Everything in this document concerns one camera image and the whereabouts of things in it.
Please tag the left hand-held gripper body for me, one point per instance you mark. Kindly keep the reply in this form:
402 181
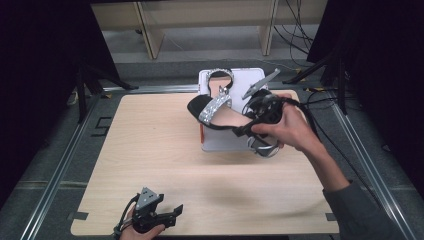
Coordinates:
146 210

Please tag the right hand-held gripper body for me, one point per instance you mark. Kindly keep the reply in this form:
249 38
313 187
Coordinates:
263 106

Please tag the black sandal with pink insole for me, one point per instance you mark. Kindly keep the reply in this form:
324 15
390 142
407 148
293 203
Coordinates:
213 108

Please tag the black sandal with silver heel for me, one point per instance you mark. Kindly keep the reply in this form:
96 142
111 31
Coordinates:
220 83

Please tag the person's left hand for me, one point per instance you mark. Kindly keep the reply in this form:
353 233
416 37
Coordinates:
140 234

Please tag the person's right hand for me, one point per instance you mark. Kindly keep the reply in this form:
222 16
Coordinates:
293 126

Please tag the black tripod stand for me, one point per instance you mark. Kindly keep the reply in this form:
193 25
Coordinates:
81 93
341 86

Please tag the black curtain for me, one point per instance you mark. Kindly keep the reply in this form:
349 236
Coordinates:
383 50
33 66

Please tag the beige wooden desk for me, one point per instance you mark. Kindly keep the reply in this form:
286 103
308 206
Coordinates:
150 30

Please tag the metal floor rail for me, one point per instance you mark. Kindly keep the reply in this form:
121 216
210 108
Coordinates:
160 89
63 170
370 170

